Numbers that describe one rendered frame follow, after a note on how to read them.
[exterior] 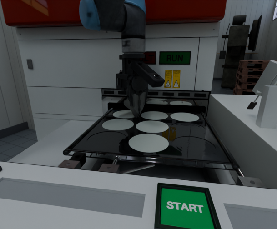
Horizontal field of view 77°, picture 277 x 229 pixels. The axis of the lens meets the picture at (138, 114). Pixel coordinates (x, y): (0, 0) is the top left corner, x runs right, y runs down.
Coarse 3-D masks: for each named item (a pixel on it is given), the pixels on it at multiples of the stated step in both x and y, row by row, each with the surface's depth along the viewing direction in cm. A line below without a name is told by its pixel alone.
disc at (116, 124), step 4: (108, 120) 59; (112, 120) 59; (116, 120) 59; (120, 120) 59; (124, 120) 59; (128, 120) 59; (104, 124) 55; (108, 124) 55; (112, 124) 55; (116, 124) 55; (120, 124) 55; (124, 124) 55; (128, 124) 55; (132, 124) 55; (108, 128) 52; (112, 128) 52; (116, 128) 52; (120, 128) 52; (124, 128) 52; (128, 128) 52
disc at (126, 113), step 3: (117, 111) 68; (120, 111) 68; (123, 111) 68; (126, 111) 68; (129, 111) 68; (114, 114) 64; (117, 114) 64; (120, 114) 64; (123, 114) 64; (126, 114) 64; (129, 114) 64; (132, 114) 64; (117, 117) 61; (120, 117) 61; (123, 117) 61; (126, 117) 61; (129, 117) 61; (132, 117) 61
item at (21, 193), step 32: (0, 192) 20; (32, 192) 20; (64, 192) 20; (96, 192) 20; (128, 192) 19; (224, 192) 19; (256, 192) 19; (0, 224) 16; (32, 224) 16; (64, 224) 16; (96, 224) 16; (128, 224) 16; (224, 224) 16; (256, 224) 16
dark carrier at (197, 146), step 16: (112, 112) 67; (176, 112) 67; (192, 112) 67; (96, 128) 52; (176, 128) 52; (192, 128) 52; (208, 128) 52; (80, 144) 42; (96, 144) 43; (112, 144) 43; (128, 144) 42; (176, 144) 43; (192, 144) 43; (208, 144) 43; (208, 160) 36; (224, 160) 36
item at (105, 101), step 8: (104, 96) 75; (112, 96) 75; (120, 96) 75; (104, 104) 76; (160, 104) 72; (168, 104) 72; (176, 104) 71; (184, 104) 70; (192, 104) 70; (200, 104) 70; (104, 112) 77
